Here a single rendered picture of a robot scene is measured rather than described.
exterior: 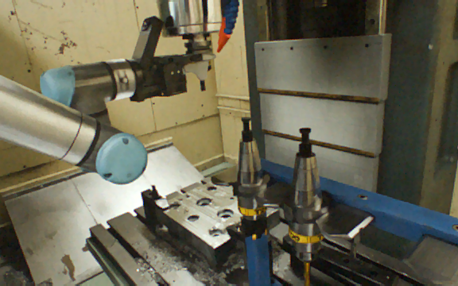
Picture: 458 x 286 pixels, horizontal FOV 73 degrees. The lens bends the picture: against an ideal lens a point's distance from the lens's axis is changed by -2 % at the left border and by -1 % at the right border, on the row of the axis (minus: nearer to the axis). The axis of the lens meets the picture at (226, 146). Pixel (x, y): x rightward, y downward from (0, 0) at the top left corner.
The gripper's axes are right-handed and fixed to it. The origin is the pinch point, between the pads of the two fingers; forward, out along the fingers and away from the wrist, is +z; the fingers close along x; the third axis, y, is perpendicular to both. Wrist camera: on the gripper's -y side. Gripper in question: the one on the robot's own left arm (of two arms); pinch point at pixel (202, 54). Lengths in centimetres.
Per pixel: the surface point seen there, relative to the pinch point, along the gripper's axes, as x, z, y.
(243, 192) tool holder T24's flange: 27.8, -18.7, 19.9
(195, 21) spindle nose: 6.1, -6.1, -6.9
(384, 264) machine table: 39, 15, 52
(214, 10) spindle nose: 7.8, -2.1, -8.7
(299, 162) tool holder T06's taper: 37.9, -18.2, 12.6
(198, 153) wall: -96, 68, 68
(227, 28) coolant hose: 16.6, -7.5, -4.9
